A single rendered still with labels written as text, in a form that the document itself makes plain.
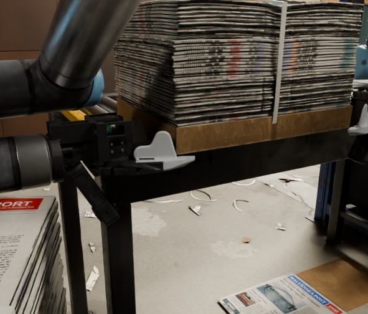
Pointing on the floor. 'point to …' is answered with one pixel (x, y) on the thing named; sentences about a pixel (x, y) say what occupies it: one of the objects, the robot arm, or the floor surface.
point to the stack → (18, 255)
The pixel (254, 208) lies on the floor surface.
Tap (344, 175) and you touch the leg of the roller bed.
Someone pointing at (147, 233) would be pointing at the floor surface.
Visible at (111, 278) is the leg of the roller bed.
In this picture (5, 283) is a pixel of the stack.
